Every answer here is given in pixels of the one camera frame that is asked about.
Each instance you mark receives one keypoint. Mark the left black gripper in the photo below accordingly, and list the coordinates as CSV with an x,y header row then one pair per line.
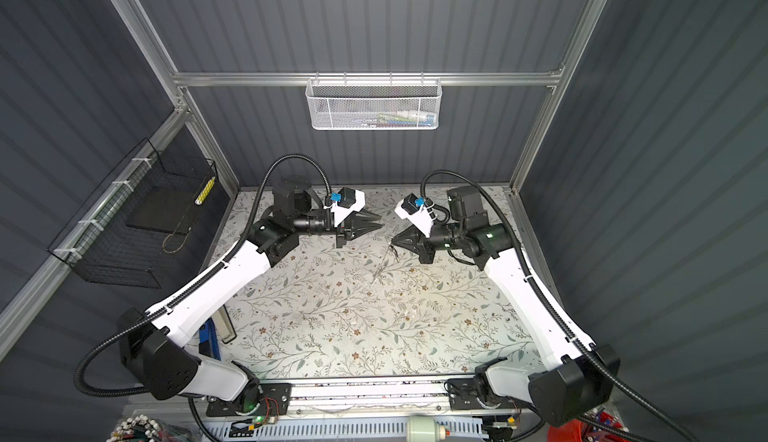
x,y
355,228

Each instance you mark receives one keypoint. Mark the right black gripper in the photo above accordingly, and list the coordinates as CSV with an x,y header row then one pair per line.
x,y
415,241

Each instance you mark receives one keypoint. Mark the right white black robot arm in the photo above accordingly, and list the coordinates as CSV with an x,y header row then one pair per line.
x,y
575,376

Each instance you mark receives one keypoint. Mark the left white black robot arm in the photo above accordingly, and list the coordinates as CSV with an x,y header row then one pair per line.
x,y
157,355

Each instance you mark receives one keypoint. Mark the yellow marker pen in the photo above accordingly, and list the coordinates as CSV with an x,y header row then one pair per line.
x,y
205,191

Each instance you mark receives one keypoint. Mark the white plastic bottle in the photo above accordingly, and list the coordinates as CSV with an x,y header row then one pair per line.
x,y
425,429

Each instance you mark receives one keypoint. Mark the black blue handheld device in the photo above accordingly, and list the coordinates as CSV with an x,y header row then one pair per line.
x,y
208,341

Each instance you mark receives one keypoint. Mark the red cup with pens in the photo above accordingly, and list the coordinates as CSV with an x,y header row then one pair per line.
x,y
576,430

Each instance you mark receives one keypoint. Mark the pile of white connectors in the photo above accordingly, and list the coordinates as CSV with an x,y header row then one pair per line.
x,y
137,429

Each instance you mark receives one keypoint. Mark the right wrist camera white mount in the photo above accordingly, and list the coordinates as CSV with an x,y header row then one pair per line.
x,y
414,209

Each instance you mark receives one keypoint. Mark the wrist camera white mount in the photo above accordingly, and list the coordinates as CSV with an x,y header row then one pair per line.
x,y
344,203
414,209

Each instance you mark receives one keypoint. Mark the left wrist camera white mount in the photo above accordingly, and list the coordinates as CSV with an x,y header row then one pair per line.
x,y
344,203

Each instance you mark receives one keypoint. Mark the white wire mesh basket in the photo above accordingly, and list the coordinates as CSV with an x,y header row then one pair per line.
x,y
384,107

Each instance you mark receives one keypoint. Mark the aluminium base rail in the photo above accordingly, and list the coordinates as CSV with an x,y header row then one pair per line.
x,y
376,398

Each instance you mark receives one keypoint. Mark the black wire basket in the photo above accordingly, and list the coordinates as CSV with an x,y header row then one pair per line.
x,y
145,230

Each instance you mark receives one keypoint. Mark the white cable duct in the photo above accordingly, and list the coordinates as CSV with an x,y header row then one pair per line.
x,y
342,429

